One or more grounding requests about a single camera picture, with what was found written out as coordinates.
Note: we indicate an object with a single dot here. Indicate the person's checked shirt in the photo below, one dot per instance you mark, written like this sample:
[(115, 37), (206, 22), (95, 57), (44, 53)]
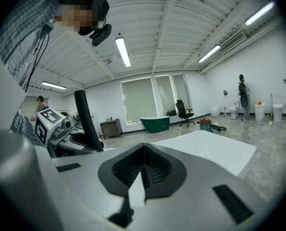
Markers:
[(20, 32)]

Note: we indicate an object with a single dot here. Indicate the green bottle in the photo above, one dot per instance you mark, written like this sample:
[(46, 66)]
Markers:
[(271, 117)]

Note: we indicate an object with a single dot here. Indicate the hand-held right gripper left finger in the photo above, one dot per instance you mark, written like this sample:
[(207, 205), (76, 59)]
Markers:
[(85, 182)]

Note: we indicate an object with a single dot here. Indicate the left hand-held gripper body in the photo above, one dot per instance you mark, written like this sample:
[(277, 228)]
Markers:
[(46, 124)]

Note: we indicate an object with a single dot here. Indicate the white bin with orange label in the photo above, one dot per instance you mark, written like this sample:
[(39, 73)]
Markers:
[(260, 112)]

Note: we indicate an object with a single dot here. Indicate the plain white bin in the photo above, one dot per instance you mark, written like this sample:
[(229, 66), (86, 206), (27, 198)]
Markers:
[(277, 113)]

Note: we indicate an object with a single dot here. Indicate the ceiling tube light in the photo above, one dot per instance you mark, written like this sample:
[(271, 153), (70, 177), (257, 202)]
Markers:
[(53, 85), (122, 52), (259, 13), (208, 54)]

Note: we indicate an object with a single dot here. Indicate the black wall holder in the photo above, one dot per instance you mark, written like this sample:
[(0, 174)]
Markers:
[(225, 92)]

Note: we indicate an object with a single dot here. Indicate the ceiling air vent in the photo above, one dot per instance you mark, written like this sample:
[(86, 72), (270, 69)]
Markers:
[(232, 42)]

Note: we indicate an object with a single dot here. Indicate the white toilet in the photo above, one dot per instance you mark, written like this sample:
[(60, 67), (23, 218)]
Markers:
[(234, 112)]

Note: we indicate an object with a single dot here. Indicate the black head-mounted camera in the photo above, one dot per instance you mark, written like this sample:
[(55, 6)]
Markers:
[(100, 35)]

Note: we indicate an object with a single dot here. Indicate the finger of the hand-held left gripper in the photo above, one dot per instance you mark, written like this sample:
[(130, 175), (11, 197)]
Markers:
[(78, 150), (77, 135)]

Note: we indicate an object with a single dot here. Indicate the person's face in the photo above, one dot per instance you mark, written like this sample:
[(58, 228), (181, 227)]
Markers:
[(75, 18)]

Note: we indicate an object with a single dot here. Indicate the white bathtub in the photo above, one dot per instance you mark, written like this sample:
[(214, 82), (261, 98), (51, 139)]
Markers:
[(205, 148)]

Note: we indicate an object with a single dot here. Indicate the green bathtub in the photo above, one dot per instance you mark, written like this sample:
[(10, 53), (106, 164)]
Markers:
[(154, 125)]

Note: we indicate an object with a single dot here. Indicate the white round bin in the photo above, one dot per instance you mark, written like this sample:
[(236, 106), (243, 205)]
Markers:
[(215, 111)]

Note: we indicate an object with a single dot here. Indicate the dark wooden cabinet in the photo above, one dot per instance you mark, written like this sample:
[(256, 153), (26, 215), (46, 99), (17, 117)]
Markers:
[(110, 129)]

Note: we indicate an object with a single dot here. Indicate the window roller blind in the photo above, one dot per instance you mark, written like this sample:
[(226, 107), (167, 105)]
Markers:
[(139, 100), (165, 95), (181, 90)]

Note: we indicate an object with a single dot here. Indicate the black office chair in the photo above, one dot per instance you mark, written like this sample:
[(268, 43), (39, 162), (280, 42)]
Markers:
[(183, 109)]

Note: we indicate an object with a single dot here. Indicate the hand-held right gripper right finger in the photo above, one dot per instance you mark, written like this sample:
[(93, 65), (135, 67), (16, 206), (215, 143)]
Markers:
[(200, 177)]

